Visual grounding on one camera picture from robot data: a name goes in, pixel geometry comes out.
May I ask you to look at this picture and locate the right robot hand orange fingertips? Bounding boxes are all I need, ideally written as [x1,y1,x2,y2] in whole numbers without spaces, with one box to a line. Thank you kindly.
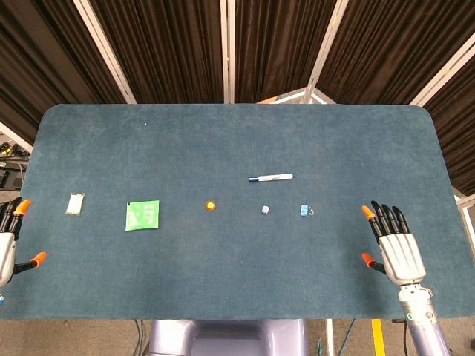
[361,200,428,287]

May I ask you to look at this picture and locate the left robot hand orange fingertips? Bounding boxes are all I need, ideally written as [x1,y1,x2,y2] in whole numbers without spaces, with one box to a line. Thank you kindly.
[0,197,48,289]

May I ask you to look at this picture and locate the small white sachet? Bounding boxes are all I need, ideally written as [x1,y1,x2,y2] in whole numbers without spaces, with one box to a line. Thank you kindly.
[65,191,86,216]

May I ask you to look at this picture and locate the yellow floor tape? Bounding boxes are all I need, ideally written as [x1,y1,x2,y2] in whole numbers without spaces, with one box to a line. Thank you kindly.
[370,318,385,356]

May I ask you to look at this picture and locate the black power strip pile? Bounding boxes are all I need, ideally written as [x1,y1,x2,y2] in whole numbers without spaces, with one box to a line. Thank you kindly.
[0,140,30,191]

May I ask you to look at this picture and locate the white table leg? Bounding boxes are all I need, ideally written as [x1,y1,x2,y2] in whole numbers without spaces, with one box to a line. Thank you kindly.
[325,318,334,356]

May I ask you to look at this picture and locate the dark pleated curtain panel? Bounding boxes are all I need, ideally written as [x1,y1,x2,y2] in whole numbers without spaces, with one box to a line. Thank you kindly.
[426,47,475,196]
[234,0,337,104]
[317,0,475,105]
[88,0,226,104]
[0,0,127,142]

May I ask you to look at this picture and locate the green foil packet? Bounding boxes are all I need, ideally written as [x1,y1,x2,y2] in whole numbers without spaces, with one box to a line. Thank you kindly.
[125,200,161,232]

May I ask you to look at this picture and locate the white marker pen blue cap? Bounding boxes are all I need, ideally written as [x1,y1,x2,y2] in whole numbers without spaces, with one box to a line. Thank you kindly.
[248,173,294,184]

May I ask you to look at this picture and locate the teal table mat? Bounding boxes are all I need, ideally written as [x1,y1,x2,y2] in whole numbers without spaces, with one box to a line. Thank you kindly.
[0,102,475,320]

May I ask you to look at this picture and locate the white metal frame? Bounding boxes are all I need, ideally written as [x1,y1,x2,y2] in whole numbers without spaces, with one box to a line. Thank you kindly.
[454,194,475,224]

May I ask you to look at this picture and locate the blue floor cable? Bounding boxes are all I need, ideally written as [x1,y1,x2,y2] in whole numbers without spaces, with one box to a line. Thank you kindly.
[339,318,357,356]

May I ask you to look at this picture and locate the white partition post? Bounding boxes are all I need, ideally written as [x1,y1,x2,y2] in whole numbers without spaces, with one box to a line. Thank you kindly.
[220,0,236,104]
[307,0,350,92]
[73,0,137,105]
[409,36,475,107]
[0,121,33,151]

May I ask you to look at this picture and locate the black floor cable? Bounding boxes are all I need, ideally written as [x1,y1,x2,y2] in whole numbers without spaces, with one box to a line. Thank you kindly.
[134,318,146,356]

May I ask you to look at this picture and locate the white partition foot frame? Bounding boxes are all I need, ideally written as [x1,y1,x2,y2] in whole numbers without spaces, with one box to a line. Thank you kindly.
[274,87,337,105]

